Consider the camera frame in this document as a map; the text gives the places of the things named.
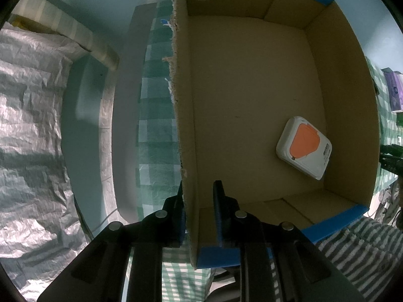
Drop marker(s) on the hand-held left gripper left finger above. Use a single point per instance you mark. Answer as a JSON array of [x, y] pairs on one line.
[[178, 223]]

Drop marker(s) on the black office chair base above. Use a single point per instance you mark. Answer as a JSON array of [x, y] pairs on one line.
[[225, 281]]

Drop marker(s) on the purple box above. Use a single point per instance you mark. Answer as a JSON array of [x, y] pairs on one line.
[[395, 88]]

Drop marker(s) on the crinkled silver sheet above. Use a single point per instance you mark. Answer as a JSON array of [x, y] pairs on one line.
[[31, 132]]

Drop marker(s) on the small yellow object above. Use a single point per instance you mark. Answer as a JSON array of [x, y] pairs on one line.
[[20, 22]]

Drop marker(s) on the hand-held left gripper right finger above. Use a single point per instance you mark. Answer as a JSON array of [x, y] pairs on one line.
[[219, 223]]

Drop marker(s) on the brown cardboard box blue rim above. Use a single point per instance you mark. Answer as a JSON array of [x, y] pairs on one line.
[[245, 100]]

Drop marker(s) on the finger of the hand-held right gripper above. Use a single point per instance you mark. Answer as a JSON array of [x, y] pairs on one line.
[[392, 159]]

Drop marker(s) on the green checked tablecloth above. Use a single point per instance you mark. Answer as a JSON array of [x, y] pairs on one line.
[[157, 132]]

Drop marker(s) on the grey striped clothing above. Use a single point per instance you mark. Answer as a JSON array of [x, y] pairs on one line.
[[362, 258]]

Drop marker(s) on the white charger with orange face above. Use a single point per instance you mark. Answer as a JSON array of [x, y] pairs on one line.
[[302, 144]]

